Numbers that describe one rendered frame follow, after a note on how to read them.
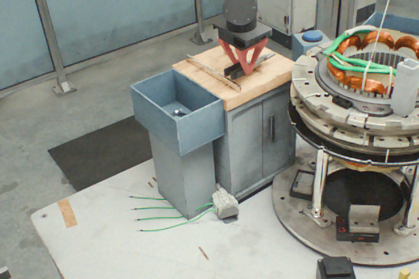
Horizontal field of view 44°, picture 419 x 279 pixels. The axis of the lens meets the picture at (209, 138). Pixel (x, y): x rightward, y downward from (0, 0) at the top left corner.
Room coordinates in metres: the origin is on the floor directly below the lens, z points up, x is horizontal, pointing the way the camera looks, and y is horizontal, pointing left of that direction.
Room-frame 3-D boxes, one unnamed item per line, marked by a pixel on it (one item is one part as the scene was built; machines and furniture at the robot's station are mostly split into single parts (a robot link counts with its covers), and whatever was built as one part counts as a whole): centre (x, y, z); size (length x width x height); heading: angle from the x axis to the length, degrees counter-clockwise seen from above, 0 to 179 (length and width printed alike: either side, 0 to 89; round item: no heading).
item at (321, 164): (0.76, -0.21, 0.91); 0.02 x 0.02 x 0.21
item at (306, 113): (0.76, -0.19, 1.06); 0.09 x 0.04 x 0.01; 38
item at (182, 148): (0.87, 0.06, 0.92); 0.17 x 0.11 x 0.28; 35
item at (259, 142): (0.96, -0.07, 0.91); 0.19 x 0.19 x 0.26; 35
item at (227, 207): (0.83, -0.02, 0.80); 0.10 x 0.05 x 0.04; 16
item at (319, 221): (0.76, -0.21, 0.81); 0.07 x 0.03 x 0.01; 30
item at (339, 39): (0.86, -0.26, 1.15); 0.15 x 0.04 x 0.02; 128
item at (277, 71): (0.96, -0.07, 1.05); 0.20 x 0.19 x 0.02; 125
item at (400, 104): (0.70, -0.32, 1.14); 0.03 x 0.03 x 0.09; 38
